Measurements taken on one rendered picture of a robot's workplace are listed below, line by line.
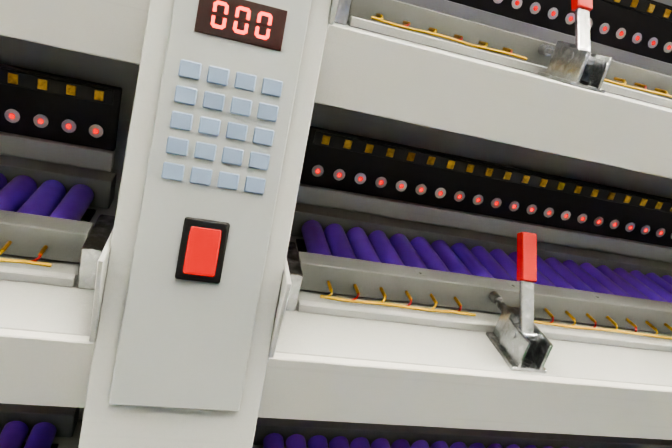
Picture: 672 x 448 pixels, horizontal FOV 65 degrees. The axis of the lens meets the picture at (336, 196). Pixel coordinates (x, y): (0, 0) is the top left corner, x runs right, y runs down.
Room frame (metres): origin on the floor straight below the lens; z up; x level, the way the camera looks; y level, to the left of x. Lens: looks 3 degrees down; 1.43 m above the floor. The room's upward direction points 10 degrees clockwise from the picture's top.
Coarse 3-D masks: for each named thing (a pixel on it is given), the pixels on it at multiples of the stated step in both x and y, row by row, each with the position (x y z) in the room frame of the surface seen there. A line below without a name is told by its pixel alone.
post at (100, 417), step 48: (144, 48) 0.28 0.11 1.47; (144, 96) 0.28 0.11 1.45; (144, 144) 0.28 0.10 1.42; (288, 144) 0.30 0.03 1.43; (288, 192) 0.30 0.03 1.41; (288, 240) 0.30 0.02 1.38; (96, 336) 0.28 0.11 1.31; (96, 384) 0.28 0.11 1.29; (96, 432) 0.28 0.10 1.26; (144, 432) 0.28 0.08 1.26; (192, 432) 0.29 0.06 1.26; (240, 432) 0.30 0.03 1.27
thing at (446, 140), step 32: (32, 64) 0.44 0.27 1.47; (64, 64) 0.45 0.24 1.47; (96, 64) 0.45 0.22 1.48; (128, 64) 0.46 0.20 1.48; (128, 96) 0.46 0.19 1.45; (128, 128) 0.46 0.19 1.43; (352, 128) 0.51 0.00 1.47; (384, 128) 0.52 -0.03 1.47; (416, 128) 0.53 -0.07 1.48; (512, 160) 0.56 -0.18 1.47; (544, 160) 0.57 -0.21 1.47; (576, 160) 0.58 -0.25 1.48
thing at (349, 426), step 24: (264, 432) 0.46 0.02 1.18; (288, 432) 0.47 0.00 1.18; (312, 432) 0.47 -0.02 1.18; (336, 432) 0.48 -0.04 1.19; (360, 432) 0.48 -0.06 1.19; (384, 432) 0.49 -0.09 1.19; (408, 432) 0.50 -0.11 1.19; (432, 432) 0.50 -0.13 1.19; (456, 432) 0.51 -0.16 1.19; (480, 432) 0.52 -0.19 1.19; (504, 432) 0.53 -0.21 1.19; (528, 432) 0.54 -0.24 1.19
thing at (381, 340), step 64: (320, 128) 0.47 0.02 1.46; (320, 192) 0.48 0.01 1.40; (384, 192) 0.50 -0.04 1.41; (448, 192) 0.51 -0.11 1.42; (512, 192) 0.53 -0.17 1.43; (576, 192) 0.54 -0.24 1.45; (640, 192) 0.56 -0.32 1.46; (320, 256) 0.39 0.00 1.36; (384, 256) 0.43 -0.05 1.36; (448, 256) 0.46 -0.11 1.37; (512, 256) 0.51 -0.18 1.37; (576, 256) 0.53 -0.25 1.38; (640, 256) 0.58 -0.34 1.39; (320, 320) 0.35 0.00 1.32; (384, 320) 0.37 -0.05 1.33; (448, 320) 0.38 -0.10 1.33; (512, 320) 0.37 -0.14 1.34; (576, 320) 0.44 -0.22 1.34; (640, 320) 0.45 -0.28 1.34; (320, 384) 0.31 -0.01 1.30; (384, 384) 0.32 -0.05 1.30; (448, 384) 0.33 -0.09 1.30; (512, 384) 0.34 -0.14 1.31; (576, 384) 0.36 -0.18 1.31; (640, 384) 0.37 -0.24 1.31
